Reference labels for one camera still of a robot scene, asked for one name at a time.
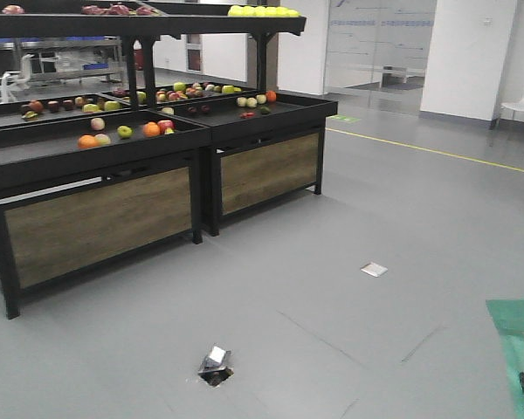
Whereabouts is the teal goji berry pouch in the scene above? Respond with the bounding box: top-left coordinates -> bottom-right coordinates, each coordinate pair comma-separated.
486,299 -> 524,418

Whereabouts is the orange fruit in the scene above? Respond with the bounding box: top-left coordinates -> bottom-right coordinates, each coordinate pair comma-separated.
77,134 -> 100,149

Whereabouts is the black wooden fruit stand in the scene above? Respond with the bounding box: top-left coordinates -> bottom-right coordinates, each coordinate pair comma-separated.
0,1 -> 337,318

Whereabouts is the silver floor socket plate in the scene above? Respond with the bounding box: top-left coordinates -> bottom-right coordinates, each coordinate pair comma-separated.
361,262 -> 389,278

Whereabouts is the open floor socket box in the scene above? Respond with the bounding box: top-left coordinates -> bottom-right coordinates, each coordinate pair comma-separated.
197,345 -> 234,388

